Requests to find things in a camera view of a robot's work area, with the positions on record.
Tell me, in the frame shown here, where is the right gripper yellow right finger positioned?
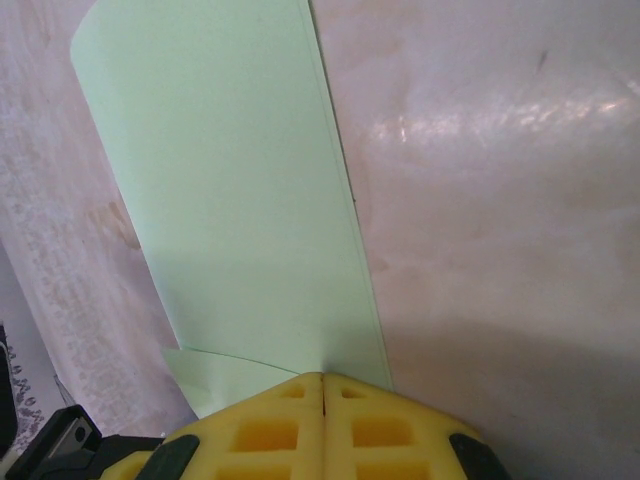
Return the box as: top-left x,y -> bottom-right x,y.
323,373 -> 507,480

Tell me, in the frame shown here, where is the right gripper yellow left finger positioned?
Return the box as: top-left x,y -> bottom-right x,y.
107,372 -> 326,480

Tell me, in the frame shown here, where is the light green paper sheet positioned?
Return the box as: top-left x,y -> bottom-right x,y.
68,0 -> 396,422

